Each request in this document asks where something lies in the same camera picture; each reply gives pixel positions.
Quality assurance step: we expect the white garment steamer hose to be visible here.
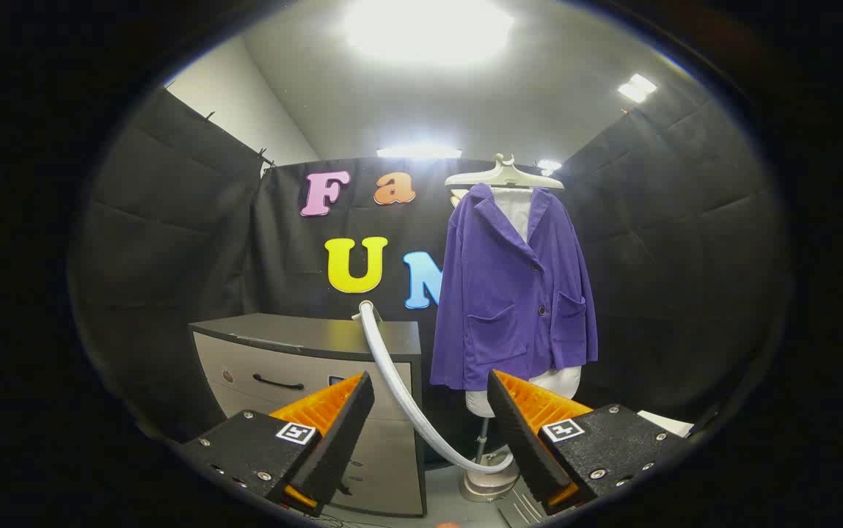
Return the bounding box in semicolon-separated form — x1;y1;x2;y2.
351;299;515;475

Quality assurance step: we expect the black drawer handle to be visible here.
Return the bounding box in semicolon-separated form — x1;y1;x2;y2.
252;374;305;391

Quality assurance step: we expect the white flat board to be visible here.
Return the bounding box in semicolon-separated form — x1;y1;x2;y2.
638;409;695;439

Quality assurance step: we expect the black backdrop cloth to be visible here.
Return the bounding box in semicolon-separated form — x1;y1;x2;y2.
69;88;792;441

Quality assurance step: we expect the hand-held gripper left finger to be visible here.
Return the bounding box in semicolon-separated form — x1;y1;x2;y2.
179;372;376;518

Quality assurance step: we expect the white plastic hanger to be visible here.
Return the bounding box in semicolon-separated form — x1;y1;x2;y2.
445;153;565;191

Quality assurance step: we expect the grey drawer cabinet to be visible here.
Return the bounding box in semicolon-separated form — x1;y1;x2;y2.
189;313;428;518

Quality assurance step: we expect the purple corduroy jacket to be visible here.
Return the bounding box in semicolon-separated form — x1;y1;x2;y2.
430;183;599;392

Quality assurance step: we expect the grey ribbed panel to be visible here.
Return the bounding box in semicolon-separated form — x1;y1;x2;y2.
498;484;561;528

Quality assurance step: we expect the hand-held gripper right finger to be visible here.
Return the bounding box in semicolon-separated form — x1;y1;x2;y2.
486;369;690;516

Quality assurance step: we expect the white fabric ironing form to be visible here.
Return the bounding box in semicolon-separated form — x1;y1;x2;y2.
465;187;582;419

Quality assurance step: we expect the grey garment steamer base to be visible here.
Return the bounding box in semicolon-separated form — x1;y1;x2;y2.
458;418;521;503

